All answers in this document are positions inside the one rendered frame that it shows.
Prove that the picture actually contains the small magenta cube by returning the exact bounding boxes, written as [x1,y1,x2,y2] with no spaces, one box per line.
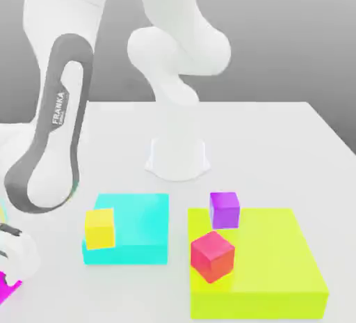
[0,271,23,306]

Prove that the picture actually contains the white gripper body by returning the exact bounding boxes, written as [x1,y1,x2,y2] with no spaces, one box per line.
[0,221,42,281]

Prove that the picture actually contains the small yellow cube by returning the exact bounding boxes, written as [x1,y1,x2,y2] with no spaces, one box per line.
[84,207,116,251]

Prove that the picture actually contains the small purple cube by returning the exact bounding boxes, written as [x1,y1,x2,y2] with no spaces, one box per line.
[209,191,241,230]

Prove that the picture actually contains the small red cube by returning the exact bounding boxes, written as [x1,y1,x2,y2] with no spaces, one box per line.
[190,230,236,285]

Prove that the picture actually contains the large lime box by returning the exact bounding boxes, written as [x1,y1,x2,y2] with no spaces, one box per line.
[187,207,331,320]

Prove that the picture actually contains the large cyan box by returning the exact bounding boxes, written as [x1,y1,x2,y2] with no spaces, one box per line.
[81,193,170,266]

